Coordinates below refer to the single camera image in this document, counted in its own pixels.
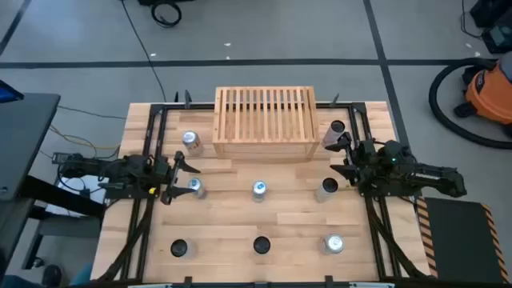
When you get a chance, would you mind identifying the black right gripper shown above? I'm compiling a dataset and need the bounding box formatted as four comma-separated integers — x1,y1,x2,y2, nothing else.
324,130,380,194

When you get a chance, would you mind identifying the laptop with lit screen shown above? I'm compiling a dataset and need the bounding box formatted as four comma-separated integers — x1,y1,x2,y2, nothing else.
0,79,25,104

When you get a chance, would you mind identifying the black box with screen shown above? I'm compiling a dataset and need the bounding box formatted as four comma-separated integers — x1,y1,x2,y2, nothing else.
481,23,512,55

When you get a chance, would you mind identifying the silver Celsius can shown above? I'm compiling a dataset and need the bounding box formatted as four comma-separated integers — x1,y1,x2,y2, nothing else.
170,238,198,259
322,119,347,148

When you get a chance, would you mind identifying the yellow floor cable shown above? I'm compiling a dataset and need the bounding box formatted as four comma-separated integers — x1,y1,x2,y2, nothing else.
47,123,121,159

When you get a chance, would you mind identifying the black equipment case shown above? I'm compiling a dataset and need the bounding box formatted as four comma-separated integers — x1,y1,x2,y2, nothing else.
470,0,512,28

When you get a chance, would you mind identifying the black power adapter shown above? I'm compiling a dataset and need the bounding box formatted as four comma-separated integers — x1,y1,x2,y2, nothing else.
51,151,81,165

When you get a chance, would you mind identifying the orange shop vacuum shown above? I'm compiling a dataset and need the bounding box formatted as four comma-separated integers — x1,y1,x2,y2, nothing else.
454,50,512,139
427,57,512,151

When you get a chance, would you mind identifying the dark grey desk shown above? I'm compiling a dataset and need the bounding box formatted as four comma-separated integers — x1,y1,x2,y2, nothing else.
0,92,106,277

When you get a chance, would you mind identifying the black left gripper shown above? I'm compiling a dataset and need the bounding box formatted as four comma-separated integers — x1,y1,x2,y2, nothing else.
154,150,202,206

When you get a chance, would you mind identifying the white flat box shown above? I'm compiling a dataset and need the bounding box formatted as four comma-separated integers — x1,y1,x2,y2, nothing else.
46,175,111,219

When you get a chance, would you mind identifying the black hazard-striped floor mat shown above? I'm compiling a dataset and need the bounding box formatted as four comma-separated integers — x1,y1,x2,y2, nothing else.
414,195,512,286

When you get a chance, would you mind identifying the wooden slatted shelf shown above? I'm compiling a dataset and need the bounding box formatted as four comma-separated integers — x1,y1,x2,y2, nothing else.
211,86,321,163

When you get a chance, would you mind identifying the silver Diet Coke can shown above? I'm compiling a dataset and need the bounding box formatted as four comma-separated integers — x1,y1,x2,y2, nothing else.
319,234,346,256
182,130,205,158

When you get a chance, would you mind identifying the Celsius Tropical Vibe can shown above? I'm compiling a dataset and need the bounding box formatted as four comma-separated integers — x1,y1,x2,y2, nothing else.
314,177,340,202

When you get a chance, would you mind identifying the Celsius Peach Vibe can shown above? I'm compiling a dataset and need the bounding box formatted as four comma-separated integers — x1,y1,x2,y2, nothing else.
252,235,272,255

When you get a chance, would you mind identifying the black aluminium table frame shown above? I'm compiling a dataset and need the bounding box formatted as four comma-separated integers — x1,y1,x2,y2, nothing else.
94,102,433,288

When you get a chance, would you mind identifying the long black floor cable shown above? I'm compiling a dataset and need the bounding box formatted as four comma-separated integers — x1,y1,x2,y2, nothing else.
119,0,168,103

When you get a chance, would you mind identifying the blue silver Red Bull can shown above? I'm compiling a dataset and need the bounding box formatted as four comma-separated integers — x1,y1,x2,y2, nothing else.
250,179,268,204
186,177,208,200

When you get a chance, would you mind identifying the coiled black cable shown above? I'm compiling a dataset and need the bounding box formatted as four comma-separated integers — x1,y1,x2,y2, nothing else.
150,1,183,29

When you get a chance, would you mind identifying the thin dark floor cable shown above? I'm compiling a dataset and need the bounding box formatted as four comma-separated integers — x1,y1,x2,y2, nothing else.
58,104,128,121

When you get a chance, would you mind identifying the blue cloth object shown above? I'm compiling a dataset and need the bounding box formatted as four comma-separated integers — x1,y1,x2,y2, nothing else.
39,262,95,288

